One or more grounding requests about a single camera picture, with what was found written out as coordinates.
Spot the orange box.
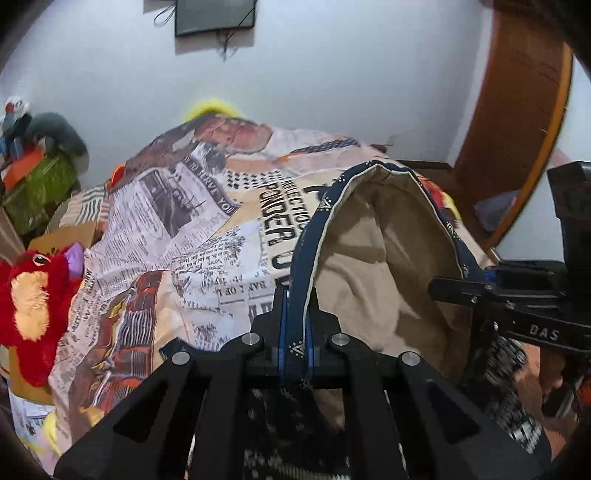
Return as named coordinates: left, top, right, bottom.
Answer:
left=3, top=147, right=44, bottom=190

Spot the yellow pillow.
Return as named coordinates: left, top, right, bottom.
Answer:
left=183, top=98, right=242, bottom=122

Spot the right hand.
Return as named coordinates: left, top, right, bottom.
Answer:
left=516, top=343, right=578, bottom=458

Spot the red plush toy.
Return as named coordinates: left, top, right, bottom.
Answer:
left=1, top=243, right=84, bottom=387

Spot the navy patterned knit sweater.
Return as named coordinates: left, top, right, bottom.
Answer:
left=239, top=158, right=546, bottom=480

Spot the newspaper print bed cover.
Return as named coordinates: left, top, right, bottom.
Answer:
left=49, top=115, right=485, bottom=450

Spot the grey plush toy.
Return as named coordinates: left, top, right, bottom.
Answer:
left=25, top=112, right=89, bottom=174

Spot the wooden wardrobe frame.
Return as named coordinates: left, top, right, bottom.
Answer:
left=453, top=1, right=573, bottom=250

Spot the green storage box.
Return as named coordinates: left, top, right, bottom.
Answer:
left=2, top=152, right=77, bottom=236

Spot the wall mounted black television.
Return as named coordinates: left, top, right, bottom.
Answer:
left=175, top=0, right=256, bottom=37

